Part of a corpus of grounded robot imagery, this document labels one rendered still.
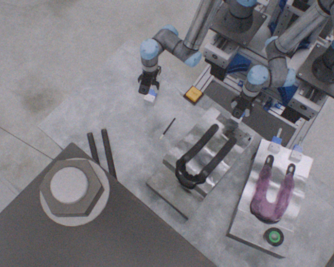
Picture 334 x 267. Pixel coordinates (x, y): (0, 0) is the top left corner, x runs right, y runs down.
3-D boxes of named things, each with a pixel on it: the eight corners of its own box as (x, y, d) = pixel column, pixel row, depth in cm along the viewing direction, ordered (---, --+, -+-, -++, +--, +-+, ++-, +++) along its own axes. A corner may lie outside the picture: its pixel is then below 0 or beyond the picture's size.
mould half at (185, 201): (209, 113, 202) (212, 101, 189) (250, 143, 196) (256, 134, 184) (146, 185, 188) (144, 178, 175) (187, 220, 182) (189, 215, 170)
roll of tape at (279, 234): (265, 248, 167) (267, 247, 164) (261, 229, 170) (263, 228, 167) (283, 246, 168) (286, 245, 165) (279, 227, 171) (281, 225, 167)
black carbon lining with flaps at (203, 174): (213, 123, 192) (216, 115, 184) (239, 143, 189) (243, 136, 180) (167, 175, 183) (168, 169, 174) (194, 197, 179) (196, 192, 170)
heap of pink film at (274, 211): (261, 161, 187) (265, 157, 179) (297, 176, 184) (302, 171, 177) (243, 212, 178) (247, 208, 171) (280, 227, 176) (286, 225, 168)
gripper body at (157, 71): (161, 72, 187) (161, 59, 175) (154, 87, 184) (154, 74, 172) (147, 67, 188) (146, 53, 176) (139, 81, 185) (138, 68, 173)
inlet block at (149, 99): (154, 82, 208) (153, 78, 203) (162, 86, 207) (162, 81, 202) (143, 103, 204) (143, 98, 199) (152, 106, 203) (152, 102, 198)
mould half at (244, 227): (259, 142, 196) (264, 134, 186) (309, 161, 193) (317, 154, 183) (225, 236, 180) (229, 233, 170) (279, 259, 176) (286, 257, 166)
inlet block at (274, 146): (274, 128, 196) (277, 124, 191) (283, 132, 196) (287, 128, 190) (266, 151, 192) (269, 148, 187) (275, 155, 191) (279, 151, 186)
